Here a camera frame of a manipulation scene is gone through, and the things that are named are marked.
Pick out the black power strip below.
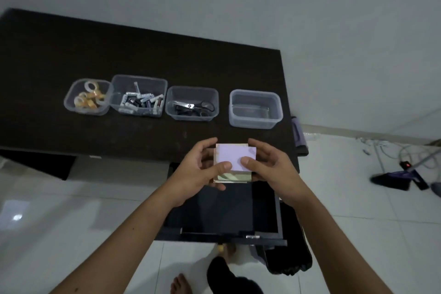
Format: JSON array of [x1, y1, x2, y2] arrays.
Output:
[[399, 161, 430, 191]]

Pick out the clear container holding batteries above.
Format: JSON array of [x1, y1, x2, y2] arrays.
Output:
[[109, 74, 168, 118]]

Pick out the dark brown wooden desk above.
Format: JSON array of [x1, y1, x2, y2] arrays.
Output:
[[0, 8, 300, 181]]

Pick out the person's right foot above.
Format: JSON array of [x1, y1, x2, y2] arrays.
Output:
[[217, 243, 237, 265]]

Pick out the person's black trouser leg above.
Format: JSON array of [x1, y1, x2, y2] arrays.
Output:
[[206, 256, 264, 294]]

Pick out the person's left foot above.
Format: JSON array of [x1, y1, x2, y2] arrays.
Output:
[[171, 273, 194, 294]]

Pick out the clear container holding scissors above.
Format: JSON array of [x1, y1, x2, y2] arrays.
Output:
[[165, 85, 220, 122]]

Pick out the person's foot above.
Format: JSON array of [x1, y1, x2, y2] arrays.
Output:
[[171, 273, 194, 294], [217, 243, 237, 265]]

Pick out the person's right forearm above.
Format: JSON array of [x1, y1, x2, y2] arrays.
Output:
[[280, 190, 394, 294]]

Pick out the person's right hand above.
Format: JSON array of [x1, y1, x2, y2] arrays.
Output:
[[240, 138, 311, 207]]

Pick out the black handled scissors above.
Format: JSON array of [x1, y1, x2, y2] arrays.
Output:
[[175, 106, 210, 118], [173, 100, 215, 113]]

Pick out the purple and black case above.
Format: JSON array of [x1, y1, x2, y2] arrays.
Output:
[[291, 116, 309, 157]]

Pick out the person's left hand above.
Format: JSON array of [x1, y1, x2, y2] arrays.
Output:
[[168, 137, 232, 207]]

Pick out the dark desk drawer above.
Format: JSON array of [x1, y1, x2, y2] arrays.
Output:
[[154, 162, 288, 247]]

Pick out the black bag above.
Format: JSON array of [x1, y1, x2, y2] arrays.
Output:
[[263, 199, 313, 276]]

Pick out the pastel sticky note pad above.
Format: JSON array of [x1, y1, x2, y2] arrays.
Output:
[[213, 143, 259, 185]]

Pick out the round clear plastic container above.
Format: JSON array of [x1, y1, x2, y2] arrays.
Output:
[[63, 78, 114, 116]]

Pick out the empty clear plastic container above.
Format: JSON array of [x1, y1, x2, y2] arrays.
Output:
[[229, 89, 283, 130]]

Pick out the pile of clear tape rolls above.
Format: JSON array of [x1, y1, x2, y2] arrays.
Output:
[[74, 81, 106, 111]]

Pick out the white cables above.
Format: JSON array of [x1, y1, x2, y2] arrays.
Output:
[[357, 137, 441, 170]]

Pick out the person's left forearm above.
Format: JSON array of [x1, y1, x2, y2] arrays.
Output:
[[50, 184, 188, 294]]

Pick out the purple broom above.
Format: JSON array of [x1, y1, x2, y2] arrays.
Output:
[[370, 146, 441, 192]]

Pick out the pile of batteries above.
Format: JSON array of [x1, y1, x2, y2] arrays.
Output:
[[119, 81, 164, 114]]

